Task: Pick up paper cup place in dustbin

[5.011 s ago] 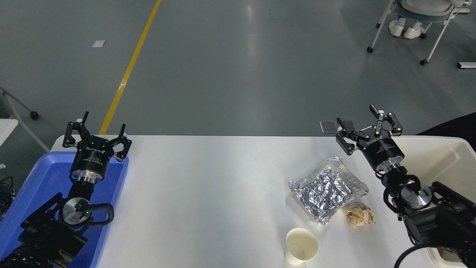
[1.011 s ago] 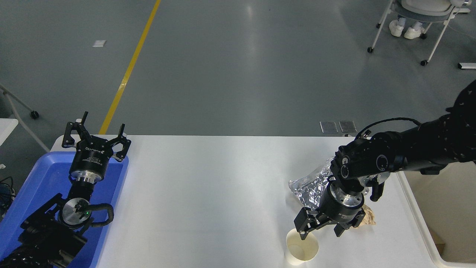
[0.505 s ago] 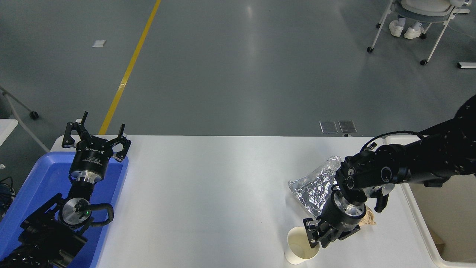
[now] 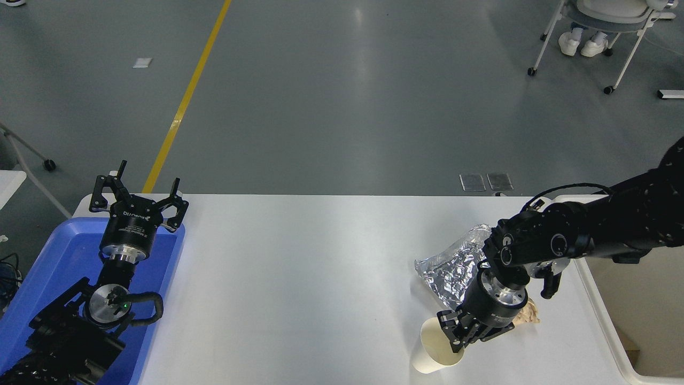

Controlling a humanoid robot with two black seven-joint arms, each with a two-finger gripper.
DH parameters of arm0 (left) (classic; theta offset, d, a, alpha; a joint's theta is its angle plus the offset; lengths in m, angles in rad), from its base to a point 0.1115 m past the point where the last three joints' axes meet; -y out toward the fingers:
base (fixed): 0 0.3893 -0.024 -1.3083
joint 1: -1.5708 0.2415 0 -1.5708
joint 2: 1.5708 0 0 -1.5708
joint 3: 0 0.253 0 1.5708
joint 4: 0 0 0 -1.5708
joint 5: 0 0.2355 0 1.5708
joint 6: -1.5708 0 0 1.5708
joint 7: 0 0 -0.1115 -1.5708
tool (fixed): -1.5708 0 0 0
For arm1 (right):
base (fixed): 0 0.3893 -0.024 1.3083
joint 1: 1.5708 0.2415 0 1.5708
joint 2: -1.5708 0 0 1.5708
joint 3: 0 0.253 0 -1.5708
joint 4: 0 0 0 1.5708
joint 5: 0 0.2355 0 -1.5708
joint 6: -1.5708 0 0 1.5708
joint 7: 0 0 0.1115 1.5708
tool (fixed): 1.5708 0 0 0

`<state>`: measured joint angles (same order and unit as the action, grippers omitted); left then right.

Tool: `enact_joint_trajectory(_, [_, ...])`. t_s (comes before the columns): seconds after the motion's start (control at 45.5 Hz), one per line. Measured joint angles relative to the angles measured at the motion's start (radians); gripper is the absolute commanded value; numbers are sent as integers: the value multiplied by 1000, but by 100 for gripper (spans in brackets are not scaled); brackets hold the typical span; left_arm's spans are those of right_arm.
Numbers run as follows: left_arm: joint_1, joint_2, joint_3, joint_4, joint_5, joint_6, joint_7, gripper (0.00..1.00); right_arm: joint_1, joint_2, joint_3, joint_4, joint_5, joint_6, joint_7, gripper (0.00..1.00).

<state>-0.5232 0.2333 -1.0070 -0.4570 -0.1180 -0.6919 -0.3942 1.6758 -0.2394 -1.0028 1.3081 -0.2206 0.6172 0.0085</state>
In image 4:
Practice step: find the metal floor plate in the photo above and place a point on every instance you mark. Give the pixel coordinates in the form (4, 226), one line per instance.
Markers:
(472, 182)
(500, 181)

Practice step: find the crumpled tan paper ball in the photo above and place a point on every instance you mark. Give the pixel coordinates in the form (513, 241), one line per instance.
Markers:
(530, 314)

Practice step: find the blue plastic tray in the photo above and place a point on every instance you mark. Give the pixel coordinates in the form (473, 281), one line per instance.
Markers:
(59, 251)

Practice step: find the white side table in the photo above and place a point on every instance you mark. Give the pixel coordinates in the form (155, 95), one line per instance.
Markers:
(9, 187)

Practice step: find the grey chair with white frame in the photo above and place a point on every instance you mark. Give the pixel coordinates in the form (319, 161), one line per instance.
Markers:
(614, 10)

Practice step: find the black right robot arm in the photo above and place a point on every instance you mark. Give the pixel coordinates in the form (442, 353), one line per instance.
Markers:
(588, 230)

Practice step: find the crumpled silver foil tray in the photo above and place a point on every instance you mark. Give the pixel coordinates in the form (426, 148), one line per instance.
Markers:
(451, 267)

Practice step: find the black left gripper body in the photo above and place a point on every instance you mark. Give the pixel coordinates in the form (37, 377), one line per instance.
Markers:
(133, 224)

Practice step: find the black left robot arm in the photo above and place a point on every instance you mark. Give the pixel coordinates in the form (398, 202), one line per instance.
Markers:
(64, 342)

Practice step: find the grey wheeled stand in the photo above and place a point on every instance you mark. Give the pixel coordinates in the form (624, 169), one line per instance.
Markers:
(49, 165)

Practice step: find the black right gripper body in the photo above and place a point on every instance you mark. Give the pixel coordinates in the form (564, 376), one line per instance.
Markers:
(486, 307)

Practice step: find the white paper cup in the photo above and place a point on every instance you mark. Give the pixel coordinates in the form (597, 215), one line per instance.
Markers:
(433, 347)

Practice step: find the large pale bin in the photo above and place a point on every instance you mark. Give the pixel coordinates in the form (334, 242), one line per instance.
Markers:
(641, 321)

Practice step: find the person's foot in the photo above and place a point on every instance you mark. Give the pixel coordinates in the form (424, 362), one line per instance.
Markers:
(569, 41)
(593, 47)
(12, 2)

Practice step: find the white floor bar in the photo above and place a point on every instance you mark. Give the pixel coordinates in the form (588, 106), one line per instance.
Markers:
(670, 93)

